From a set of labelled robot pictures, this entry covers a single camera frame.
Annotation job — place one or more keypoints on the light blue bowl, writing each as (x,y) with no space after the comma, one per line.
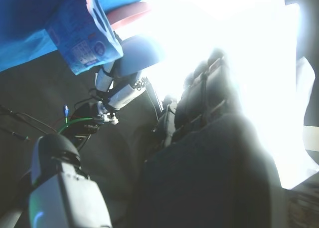
(142,53)

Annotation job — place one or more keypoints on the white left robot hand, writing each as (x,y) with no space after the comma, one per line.
(204,183)

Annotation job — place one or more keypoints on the blue wet wipes packet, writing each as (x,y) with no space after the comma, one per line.
(82,38)

